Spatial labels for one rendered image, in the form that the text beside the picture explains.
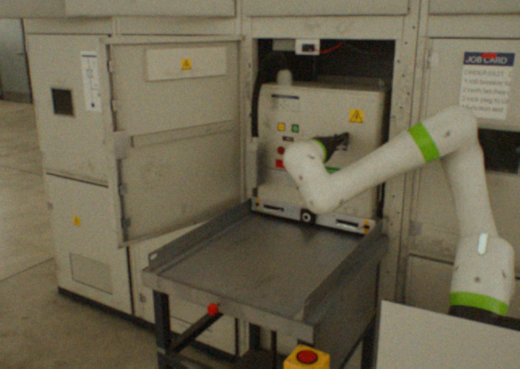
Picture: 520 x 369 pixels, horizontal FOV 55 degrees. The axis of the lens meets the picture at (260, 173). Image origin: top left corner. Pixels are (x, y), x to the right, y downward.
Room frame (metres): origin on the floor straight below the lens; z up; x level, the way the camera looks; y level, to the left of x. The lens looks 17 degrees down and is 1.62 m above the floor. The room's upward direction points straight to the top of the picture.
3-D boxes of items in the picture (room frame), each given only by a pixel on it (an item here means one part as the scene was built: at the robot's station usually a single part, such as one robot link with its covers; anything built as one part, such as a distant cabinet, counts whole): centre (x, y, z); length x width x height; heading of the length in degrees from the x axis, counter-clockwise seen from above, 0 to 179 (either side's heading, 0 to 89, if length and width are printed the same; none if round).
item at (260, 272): (1.60, -0.05, 0.82); 0.68 x 0.62 x 0.06; 149
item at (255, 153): (1.89, 0.02, 1.09); 0.08 x 0.05 x 0.17; 149
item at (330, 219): (1.86, -0.20, 0.89); 0.54 x 0.05 x 0.06; 59
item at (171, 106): (1.88, 0.31, 1.21); 0.63 x 0.07 x 0.74; 133
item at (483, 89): (1.58, -0.71, 1.43); 0.15 x 0.01 x 0.21; 59
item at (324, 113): (1.85, -0.20, 1.15); 0.48 x 0.01 x 0.48; 59
